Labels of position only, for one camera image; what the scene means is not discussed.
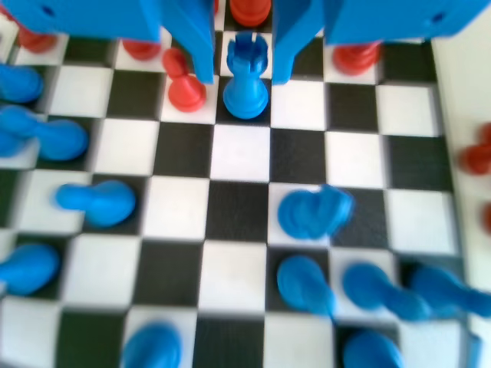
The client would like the blue chess knight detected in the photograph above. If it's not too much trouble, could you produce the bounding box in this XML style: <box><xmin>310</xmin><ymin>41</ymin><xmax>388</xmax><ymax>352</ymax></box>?
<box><xmin>276</xmin><ymin>183</ymin><xmax>356</xmax><ymax>242</ymax></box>

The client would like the blue rook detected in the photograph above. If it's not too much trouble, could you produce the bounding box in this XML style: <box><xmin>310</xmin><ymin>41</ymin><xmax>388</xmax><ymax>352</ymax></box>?
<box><xmin>222</xmin><ymin>32</ymin><xmax>270</xmax><ymax>120</ymax></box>

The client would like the blue piece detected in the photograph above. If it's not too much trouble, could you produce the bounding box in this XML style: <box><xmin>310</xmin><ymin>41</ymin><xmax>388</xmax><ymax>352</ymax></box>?
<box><xmin>342</xmin><ymin>330</ymin><xmax>404</xmax><ymax>368</ymax></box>
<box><xmin>121</xmin><ymin>320</ymin><xmax>185</xmax><ymax>368</ymax></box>

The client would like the red chess knight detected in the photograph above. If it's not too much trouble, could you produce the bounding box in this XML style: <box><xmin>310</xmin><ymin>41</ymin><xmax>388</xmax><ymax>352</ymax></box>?
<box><xmin>476</xmin><ymin>202</ymin><xmax>491</xmax><ymax>235</ymax></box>

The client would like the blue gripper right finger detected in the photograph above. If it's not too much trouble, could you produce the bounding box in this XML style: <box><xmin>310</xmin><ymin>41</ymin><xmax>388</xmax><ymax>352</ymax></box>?
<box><xmin>271</xmin><ymin>0</ymin><xmax>491</xmax><ymax>85</ymax></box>

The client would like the black white chessboard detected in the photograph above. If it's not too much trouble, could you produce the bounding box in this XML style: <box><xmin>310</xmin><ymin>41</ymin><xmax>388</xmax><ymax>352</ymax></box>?
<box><xmin>0</xmin><ymin>0</ymin><xmax>467</xmax><ymax>368</ymax></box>

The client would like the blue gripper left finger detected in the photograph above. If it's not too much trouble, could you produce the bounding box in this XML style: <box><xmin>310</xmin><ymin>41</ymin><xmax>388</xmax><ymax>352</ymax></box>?
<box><xmin>0</xmin><ymin>0</ymin><xmax>216</xmax><ymax>85</ymax></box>

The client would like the blue chess bishop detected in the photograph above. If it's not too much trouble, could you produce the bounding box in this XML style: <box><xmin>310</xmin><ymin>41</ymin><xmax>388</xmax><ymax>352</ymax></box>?
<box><xmin>0</xmin><ymin>106</ymin><xmax>44</xmax><ymax>159</ymax></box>

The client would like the blue chess pawn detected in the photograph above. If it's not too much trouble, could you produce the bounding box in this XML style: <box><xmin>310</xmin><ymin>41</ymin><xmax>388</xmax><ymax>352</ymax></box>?
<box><xmin>341</xmin><ymin>262</ymin><xmax>433</xmax><ymax>323</ymax></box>
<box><xmin>0</xmin><ymin>241</ymin><xmax>62</xmax><ymax>297</ymax></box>
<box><xmin>53</xmin><ymin>179</ymin><xmax>137</xmax><ymax>228</ymax></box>
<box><xmin>0</xmin><ymin>63</ymin><xmax>45</xmax><ymax>105</ymax></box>
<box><xmin>275</xmin><ymin>255</ymin><xmax>339</xmax><ymax>317</ymax></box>
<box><xmin>34</xmin><ymin>119</ymin><xmax>91</xmax><ymax>163</ymax></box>
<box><xmin>406</xmin><ymin>264</ymin><xmax>491</xmax><ymax>320</ymax></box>

